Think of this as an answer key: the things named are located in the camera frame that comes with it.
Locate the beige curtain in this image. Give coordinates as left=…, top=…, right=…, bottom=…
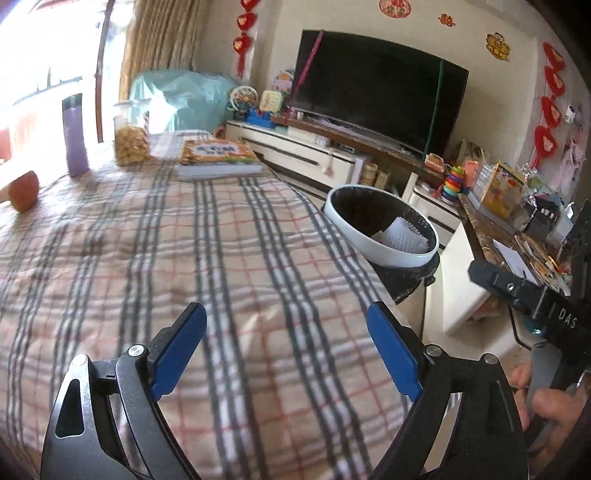
left=120, top=0, right=206, bottom=104

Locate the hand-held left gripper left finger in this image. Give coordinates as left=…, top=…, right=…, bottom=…
left=41, top=302, right=208, bottom=480

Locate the plaid tablecloth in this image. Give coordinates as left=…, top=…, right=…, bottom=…
left=0, top=131, right=419, bottom=480

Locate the person's right hand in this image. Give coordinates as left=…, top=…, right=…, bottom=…
left=510, top=364, right=591, bottom=457

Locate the yellow figure wall sticker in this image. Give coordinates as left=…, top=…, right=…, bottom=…
left=485, top=32, right=511, bottom=62

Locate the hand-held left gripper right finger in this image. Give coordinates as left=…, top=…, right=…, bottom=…
left=367, top=301, right=529, bottom=480

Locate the colourful picture book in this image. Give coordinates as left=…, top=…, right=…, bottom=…
left=174, top=138, right=264, bottom=182

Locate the red apple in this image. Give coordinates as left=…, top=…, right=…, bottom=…
left=8, top=171, right=39, bottom=213

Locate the colourful yellow box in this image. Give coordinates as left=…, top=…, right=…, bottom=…
left=480, top=161, right=527, bottom=220

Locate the red heart string decoration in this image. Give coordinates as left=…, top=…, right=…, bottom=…
left=233, top=0, right=258, bottom=79

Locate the stacking ring toy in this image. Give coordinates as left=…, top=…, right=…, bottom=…
left=441, top=165, right=467, bottom=204

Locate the pink stick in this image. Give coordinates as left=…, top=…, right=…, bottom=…
left=286, top=30, right=324, bottom=125

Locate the ferris wheel toy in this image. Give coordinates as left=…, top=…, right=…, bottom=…
left=228, top=85, right=259, bottom=118

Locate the white spiky plastic box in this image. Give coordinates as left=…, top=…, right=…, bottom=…
left=369, top=216, right=430, bottom=254

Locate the pink hanging garment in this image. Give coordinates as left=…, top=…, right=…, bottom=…
left=558, top=134, right=589, bottom=195

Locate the teal covered furniture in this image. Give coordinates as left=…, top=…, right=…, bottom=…
left=128, top=69, right=241, bottom=132

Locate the clear cookie jar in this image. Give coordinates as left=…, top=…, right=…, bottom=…
left=113, top=102, right=152, bottom=167

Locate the purple drinking bottle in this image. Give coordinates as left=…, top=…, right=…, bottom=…
left=61, top=93, right=90, bottom=177

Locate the white paper sheet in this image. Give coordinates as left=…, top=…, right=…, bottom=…
left=492, top=239, right=539, bottom=284

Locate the colourful arched toy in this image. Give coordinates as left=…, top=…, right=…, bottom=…
left=271, top=69, right=296, bottom=93

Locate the white rimmed trash bin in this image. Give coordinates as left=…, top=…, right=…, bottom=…
left=330, top=187, right=440, bottom=303

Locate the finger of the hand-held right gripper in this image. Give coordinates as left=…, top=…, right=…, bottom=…
left=468, top=260, right=551, bottom=325

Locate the round red wall sticker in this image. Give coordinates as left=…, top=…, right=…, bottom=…
left=379, top=0, right=413, bottom=18

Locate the brown wooden board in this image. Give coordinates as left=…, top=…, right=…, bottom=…
left=270, top=113, right=446, bottom=185

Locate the white television cabinet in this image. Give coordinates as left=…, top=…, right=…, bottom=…
left=225, top=121, right=462, bottom=250

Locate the brown balcony door frame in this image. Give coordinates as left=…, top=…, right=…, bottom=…
left=95, top=0, right=116, bottom=144

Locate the black flat television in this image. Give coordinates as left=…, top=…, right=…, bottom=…
left=291, top=30, right=469, bottom=160

